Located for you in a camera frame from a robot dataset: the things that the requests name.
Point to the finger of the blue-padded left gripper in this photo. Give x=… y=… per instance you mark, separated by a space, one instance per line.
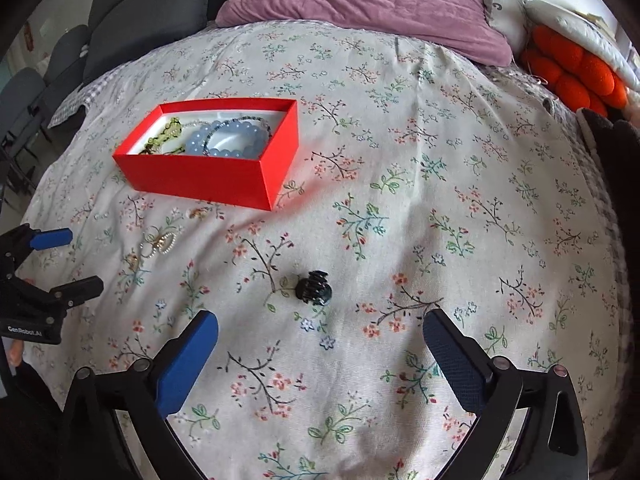
x=76 y=293
x=20 y=242

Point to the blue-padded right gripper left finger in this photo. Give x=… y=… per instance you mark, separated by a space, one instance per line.
x=149 y=391

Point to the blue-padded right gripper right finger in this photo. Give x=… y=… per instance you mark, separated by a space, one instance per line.
x=551 y=443

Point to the gold heart pendant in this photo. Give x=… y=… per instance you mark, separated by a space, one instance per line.
x=162 y=245

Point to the red jewelry box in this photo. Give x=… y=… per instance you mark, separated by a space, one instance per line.
x=235 y=151

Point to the person's left hand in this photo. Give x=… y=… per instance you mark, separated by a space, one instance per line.
x=14 y=353

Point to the gold charm earring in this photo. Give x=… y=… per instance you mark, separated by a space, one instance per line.
x=132 y=261

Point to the small gold earring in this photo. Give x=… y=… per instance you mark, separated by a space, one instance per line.
x=199 y=212

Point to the black hair claw clip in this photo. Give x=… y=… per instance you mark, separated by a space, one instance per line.
x=314 y=289

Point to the dark grey sofa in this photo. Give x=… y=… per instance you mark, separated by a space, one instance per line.
x=117 y=32

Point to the floral bed sheet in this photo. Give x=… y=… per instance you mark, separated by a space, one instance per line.
x=420 y=180

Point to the dark brown blanket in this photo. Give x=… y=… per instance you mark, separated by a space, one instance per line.
x=615 y=146

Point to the orange plush cushion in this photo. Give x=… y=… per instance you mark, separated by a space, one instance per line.
x=576 y=76

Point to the white printed pillow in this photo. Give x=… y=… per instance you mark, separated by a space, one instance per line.
x=512 y=18

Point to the purple pillow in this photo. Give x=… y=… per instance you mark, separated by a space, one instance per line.
x=459 y=25

